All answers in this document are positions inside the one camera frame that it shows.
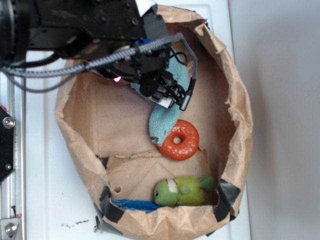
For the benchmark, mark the dark blue cloth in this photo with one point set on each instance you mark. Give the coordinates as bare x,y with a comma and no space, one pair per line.
136,205

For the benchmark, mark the orange toy donut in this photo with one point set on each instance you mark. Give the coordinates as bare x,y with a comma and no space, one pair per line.
182,142

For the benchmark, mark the brown paper bag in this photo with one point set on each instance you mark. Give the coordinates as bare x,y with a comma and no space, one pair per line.
106,128

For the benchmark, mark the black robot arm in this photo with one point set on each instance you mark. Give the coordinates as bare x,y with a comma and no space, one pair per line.
50,38

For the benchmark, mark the aluminium frame rail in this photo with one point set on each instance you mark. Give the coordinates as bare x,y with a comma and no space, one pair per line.
12,190

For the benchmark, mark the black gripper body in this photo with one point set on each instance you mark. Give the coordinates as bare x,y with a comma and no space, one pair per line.
157,76

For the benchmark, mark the light blue cloth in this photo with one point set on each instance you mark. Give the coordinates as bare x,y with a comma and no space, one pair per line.
162,119

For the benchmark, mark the black mounting bracket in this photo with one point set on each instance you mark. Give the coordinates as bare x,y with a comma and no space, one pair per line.
7,142

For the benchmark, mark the green plush toy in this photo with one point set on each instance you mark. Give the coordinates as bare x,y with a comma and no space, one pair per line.
182,191

